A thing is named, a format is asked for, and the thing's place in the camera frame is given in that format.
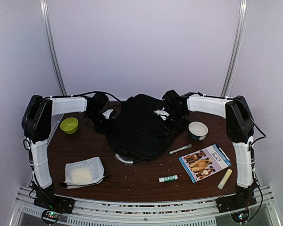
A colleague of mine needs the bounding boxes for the pale yellow highlighter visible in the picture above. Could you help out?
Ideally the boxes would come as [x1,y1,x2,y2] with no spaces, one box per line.
[217,169,232,190]

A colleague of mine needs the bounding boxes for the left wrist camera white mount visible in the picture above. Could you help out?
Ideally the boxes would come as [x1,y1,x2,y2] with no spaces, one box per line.
[103,109,115,119]

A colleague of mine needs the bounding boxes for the white green glue stick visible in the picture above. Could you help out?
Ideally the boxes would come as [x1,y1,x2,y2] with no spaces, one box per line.
[158,175,178,183]

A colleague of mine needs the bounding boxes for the white pouch with zipper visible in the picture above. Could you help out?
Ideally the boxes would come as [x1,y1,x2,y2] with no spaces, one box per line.
[59,157,110,189]

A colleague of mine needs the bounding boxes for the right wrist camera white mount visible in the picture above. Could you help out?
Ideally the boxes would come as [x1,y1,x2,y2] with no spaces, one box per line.
[153,107,169,121]

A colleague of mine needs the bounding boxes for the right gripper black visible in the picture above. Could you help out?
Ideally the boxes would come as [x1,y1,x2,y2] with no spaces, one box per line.
[157,109,187,137]

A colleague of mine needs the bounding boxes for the left aluminium frame post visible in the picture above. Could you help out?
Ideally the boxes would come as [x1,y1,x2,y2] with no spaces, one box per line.
[40,0,67,96]

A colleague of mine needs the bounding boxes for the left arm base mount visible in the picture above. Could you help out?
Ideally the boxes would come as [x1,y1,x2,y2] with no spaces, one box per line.
[33,196,75,214]

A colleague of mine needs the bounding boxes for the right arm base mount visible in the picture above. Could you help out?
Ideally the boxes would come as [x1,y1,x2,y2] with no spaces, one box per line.
[216,194,257,213]

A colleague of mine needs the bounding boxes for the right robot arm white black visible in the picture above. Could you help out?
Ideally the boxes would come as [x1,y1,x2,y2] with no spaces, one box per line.
[158,90,258,208]

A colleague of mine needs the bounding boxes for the white blue ceramic bowl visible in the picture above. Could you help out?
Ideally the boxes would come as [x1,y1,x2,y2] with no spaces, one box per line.
[188,121,208,141]

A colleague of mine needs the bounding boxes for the dog picture book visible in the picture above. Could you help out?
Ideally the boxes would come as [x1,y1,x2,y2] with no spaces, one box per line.
[179,143,232,183]

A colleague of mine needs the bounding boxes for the aluminium frame post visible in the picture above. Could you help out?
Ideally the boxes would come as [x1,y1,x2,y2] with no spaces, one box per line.
[221,0,250,97]
[40,0,67,96]

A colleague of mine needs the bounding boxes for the right aluminium frame post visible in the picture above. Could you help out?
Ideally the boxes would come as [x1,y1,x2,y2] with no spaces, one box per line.
[221,0,250,97]

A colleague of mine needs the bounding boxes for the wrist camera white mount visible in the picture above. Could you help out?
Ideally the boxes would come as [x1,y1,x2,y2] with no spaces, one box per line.
[153,107,169,121]
[103,109,115,119]

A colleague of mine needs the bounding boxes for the lime green bowl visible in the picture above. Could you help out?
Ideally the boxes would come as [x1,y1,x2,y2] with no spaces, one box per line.
[60,117,79,134]

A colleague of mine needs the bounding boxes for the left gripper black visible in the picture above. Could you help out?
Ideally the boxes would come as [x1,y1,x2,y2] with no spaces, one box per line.
[85,110,120,135]

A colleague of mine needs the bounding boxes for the black student backpack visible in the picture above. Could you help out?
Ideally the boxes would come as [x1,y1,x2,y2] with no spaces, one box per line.
[106,94,187,161]

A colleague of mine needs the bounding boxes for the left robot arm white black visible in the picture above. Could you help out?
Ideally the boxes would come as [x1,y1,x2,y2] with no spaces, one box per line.
[22,91,117,209]

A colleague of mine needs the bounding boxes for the green capped white marker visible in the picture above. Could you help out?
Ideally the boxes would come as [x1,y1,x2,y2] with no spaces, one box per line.
[168,144,191,154]

